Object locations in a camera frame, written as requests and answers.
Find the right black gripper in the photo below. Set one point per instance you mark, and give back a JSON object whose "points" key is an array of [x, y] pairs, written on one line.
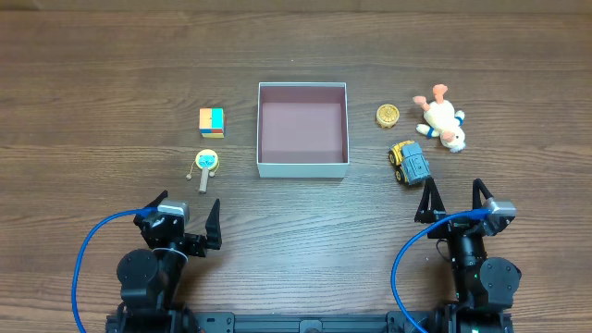
{"points": [[456, 224]]}

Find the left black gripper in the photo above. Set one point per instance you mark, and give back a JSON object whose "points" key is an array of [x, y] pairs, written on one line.
{"points": [[180, 232]]}

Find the yellow grey toy truck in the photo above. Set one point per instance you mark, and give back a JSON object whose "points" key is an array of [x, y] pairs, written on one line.
{"points": [[409, 162]]}

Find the plush duck toy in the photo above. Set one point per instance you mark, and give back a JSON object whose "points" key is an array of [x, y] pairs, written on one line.
{"points": [[442, 120]]}

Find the yellow round gear toy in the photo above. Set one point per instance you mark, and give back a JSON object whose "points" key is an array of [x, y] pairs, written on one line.
{"points": [[387, 116]]}

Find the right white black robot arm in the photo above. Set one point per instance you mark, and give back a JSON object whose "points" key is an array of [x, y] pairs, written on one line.
{"points": [[484, 285]]}

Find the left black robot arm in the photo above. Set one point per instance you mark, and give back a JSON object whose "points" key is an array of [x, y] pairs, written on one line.
{"points": [[150, 277]]}

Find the wooden cat rattle drum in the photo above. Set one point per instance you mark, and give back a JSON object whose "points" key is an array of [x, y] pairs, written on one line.
{"points": [[207, 161]]}

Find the colourful puzzle cube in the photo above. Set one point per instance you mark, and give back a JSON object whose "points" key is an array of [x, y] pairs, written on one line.
{"points": [[212, 123]]}

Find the white box pink interior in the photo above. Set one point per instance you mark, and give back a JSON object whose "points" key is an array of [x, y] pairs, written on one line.
{"points": [[302, 130]]}

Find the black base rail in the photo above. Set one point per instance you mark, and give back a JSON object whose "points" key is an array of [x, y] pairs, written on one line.
{"points": [[223, 322]]}

